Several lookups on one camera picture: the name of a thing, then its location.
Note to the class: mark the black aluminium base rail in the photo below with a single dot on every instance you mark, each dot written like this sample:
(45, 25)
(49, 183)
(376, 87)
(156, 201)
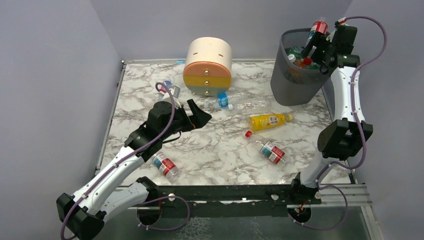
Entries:
(216, 201)

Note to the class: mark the red cap bottle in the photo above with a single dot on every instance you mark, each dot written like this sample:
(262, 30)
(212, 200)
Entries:
(319, 29)
(166, 166)
(267, 149)

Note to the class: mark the clear bottle blue label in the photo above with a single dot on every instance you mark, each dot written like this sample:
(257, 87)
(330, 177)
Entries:
(223, 100)

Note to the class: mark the yellow juice bottle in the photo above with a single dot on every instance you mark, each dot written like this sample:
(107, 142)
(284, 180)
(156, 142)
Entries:
(267, 121)

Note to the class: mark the cream pastel drawer cabinet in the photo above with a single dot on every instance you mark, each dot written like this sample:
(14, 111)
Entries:
(208, 66)

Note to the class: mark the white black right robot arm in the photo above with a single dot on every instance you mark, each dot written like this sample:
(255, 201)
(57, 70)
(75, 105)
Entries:
(348, 133)

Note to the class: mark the orange drink bottle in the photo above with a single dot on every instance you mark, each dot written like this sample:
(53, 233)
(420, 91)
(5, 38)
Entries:
(294, 64)

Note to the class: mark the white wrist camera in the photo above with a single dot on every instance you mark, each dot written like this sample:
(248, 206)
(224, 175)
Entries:
(175, 92)
(341, 21)

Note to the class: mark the clear bottle green white label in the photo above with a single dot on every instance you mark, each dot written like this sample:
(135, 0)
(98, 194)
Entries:
(314, 66)

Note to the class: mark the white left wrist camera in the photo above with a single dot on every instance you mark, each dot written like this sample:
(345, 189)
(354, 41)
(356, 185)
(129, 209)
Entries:
(175, 92)

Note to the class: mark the green tinted bottle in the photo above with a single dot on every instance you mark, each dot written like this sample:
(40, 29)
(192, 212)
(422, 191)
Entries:
(296, 51)

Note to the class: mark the clear bottle purple label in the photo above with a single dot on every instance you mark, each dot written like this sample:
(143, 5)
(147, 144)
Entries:
(162, 91)

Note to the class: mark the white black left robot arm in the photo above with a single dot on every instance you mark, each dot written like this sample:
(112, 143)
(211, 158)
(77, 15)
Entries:
(86, 211)

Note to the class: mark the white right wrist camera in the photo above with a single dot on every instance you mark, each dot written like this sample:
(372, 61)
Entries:
(341, 21)

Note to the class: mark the grey mesh waste bin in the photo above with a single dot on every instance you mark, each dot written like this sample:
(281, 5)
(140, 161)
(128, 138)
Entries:
(291, 85)

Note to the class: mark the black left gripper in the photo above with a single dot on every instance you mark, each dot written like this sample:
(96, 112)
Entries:
(191, 117)

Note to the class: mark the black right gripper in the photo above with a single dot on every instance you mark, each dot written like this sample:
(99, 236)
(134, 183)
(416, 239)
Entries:
(319, 50)

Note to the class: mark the clear bottle white blue cap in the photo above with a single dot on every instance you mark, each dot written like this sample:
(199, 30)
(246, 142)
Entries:
(253, 104)

